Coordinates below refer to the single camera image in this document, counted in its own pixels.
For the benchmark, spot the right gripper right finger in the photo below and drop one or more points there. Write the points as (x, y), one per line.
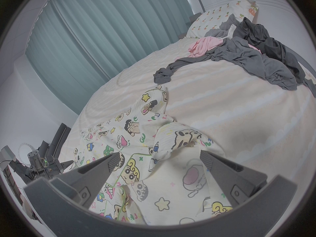
(232, 181)

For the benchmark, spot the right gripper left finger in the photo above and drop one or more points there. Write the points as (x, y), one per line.
(91, 179)

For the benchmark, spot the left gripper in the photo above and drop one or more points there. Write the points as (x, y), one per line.
(54, 166)

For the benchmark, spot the white printed pyjama top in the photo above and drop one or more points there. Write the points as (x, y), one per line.
(172, 186)

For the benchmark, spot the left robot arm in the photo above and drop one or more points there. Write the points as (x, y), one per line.
(33, 159)

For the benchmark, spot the pile of clothes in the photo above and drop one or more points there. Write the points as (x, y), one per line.
(259, 58)

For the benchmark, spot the dark grey furniture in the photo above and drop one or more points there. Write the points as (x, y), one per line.
(60, 137)

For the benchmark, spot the bed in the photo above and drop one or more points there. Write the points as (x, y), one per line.
(222, 102)

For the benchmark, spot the blue-green curtain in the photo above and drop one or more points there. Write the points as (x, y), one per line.
(98, 33)

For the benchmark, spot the white printed pillow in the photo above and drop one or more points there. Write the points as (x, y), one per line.
(209, 18)

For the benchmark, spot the grey bedside table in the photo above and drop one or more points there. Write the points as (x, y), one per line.
(195, 16)

